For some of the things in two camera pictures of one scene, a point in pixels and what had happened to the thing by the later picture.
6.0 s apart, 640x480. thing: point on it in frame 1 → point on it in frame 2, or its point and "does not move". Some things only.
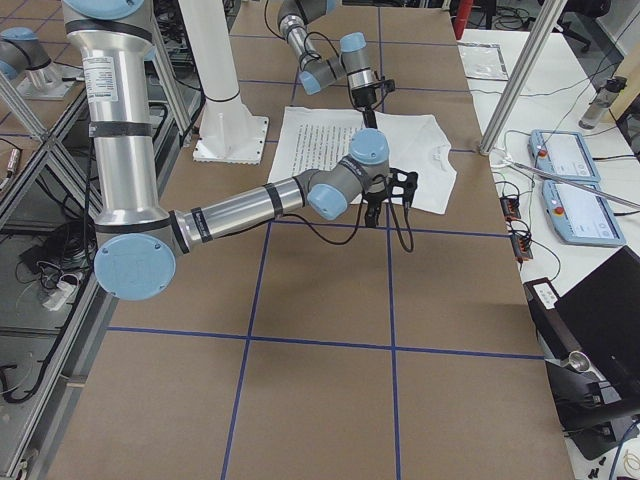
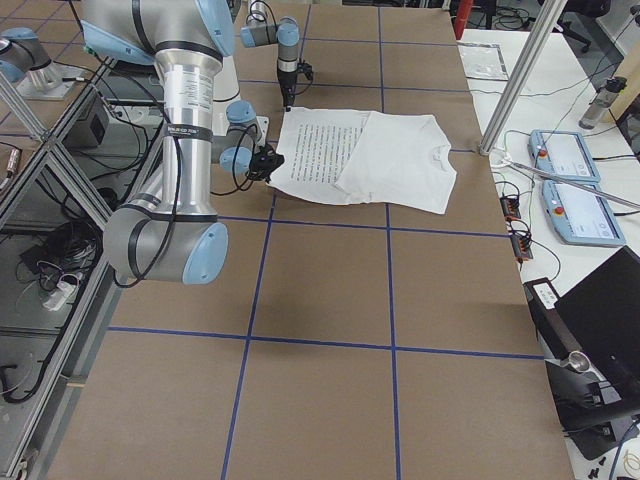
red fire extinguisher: (461, 17) does not move
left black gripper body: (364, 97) → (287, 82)
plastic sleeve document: (483, 61) does not move
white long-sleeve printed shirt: (311, 138) does not move
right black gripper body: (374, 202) → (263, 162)
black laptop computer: (601, 316) does not move
